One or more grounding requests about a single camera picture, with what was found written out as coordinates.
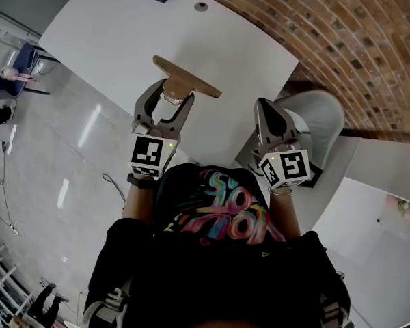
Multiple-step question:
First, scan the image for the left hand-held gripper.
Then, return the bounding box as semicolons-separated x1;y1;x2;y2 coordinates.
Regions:
128;79;195;179

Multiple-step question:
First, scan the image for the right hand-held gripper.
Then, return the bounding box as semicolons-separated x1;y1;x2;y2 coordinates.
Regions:
252;98;311;190

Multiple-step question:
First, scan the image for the person's left forearm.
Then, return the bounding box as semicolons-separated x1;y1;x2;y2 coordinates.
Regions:
121;184;156;226

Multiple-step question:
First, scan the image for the person's right forearm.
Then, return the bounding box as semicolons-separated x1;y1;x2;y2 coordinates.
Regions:
268;188;301;241

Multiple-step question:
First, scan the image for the pale grey chair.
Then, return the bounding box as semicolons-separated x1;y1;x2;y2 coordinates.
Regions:
235;90;346;184

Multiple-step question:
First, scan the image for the black wrist watch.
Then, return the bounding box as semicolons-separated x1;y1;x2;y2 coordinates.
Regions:
126;172;156;190

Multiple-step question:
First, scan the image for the white shelf cabinet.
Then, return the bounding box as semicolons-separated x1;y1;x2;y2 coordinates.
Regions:
309;137;410;328

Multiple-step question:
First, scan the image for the blue chair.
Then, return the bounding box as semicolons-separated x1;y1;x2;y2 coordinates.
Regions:
0;42;51;101

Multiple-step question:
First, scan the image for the person's black printed shirt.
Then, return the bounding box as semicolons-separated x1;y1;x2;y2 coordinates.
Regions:
83;163;352;328

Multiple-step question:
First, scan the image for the looped black floor cable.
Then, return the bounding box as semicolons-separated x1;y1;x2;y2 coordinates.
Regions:
102;173;126;202

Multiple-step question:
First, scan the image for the long thin dark cable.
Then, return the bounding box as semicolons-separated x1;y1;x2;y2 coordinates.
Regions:
0;140;20;228

